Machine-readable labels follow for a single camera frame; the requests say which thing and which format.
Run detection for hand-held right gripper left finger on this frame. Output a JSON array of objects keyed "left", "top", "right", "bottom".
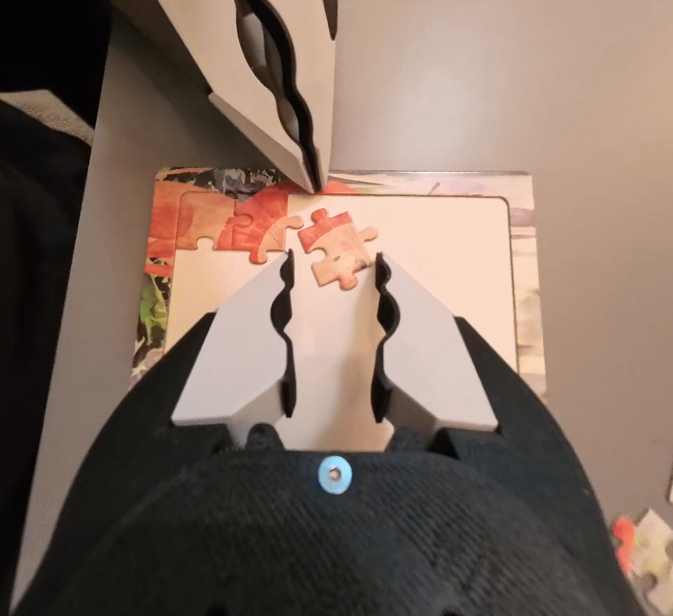
[{"left": 171, "top": 249, "right": 298, "bottom": 444}]

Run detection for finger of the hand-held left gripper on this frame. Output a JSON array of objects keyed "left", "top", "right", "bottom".
[
  {"left": 244, "top": 0, "right": 337, "bottom": 192},
  {"left": 131, "top": 0, "right": 320, "bottom": 193}
]

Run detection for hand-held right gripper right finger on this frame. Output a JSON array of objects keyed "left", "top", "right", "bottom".
[{"left": 371, "top": 252, "right": 499, "bottom": 433}]

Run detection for jigsaw puzzle frame board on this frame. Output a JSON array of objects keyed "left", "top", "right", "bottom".
[{"left": 130, "top": 168, "right": 548, "bottom": 408}]

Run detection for red fan-patterned jigsaw piece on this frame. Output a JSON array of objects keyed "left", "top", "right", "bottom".
[{"left": 231, "top": 186, "right": 306, "bottom": 266}]

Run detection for orange corner jigsaw piece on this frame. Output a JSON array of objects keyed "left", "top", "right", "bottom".
[{"left": 176, "top": 190, "right": 238, "bottom": 252}]

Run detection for orange whiskered-face jigsaw piece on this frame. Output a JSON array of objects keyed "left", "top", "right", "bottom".
[{"left": 297, "top": 208, "right": 379, "bottom": 292}]

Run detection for pile of jigsaw puzzle pieces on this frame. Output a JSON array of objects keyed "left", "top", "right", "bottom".
[{"left": 610, "top": 508, "right": 673, "bottom": 612}]

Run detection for person's black clothing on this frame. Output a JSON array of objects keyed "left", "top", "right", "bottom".
[{"left": 0, "top": 0, "right": 114, "bottom": 616}]

